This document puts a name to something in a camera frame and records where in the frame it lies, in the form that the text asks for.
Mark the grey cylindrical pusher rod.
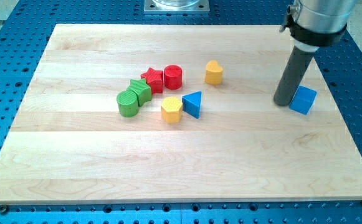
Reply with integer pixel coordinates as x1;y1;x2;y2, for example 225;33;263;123
273;47;315;106

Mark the blue cube block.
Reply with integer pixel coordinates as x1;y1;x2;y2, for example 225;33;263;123
289;86;317;115

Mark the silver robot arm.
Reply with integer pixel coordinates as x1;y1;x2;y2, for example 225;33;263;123
274;0;357;106

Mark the yellow heart block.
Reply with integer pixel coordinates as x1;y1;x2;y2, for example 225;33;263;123
204;60;224;85

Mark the blue triangle block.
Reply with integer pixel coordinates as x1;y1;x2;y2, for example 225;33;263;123
182;91;202;119

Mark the red cylinder block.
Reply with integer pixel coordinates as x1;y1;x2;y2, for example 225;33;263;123
164;65;183;90

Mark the yellow hexagon block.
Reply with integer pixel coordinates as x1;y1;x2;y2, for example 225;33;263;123
161;97;183;124

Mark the red star block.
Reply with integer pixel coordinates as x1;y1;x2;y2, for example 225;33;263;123
140;68;164;94

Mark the green star block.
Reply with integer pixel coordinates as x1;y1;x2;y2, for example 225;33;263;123
127;78;152;106

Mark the green cylinder block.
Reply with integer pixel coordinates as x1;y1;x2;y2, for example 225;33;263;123
117;90;139;118

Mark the light wooden board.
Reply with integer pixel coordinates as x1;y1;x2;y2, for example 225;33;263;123
0;24;362;205

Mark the blue perforated metal base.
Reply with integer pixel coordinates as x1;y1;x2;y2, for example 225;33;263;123
0;1;362;223

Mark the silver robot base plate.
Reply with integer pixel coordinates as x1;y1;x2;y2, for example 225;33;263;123
143;0;210;14

